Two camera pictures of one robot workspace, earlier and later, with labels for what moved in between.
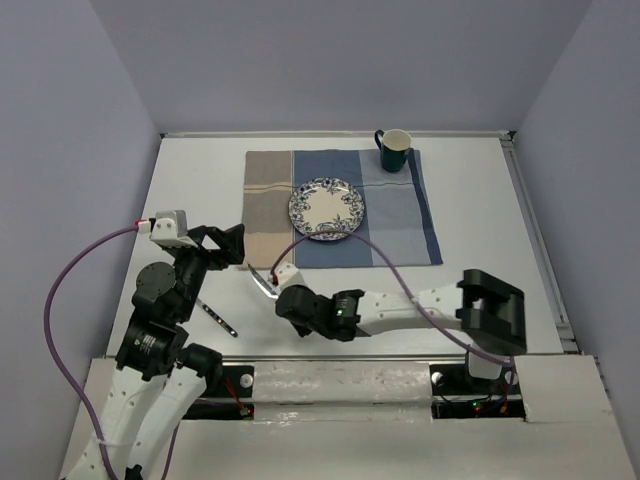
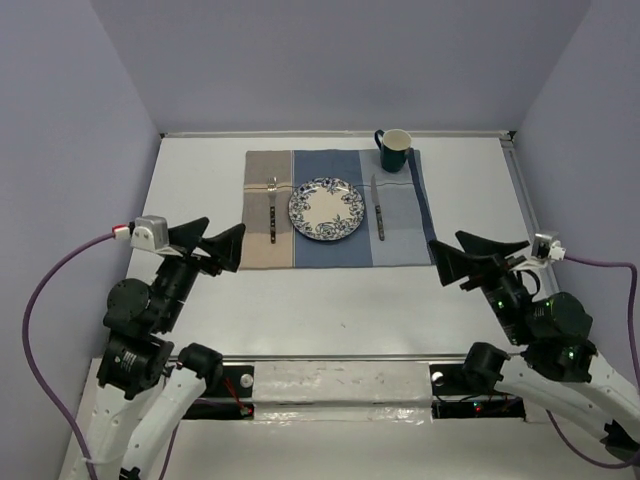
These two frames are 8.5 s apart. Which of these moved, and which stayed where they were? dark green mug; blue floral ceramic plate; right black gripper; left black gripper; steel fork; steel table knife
Moved: steel table knife; right black gripper; steel fork
Stayed: dark green mug; blue floral ceramic plate; left black gripper
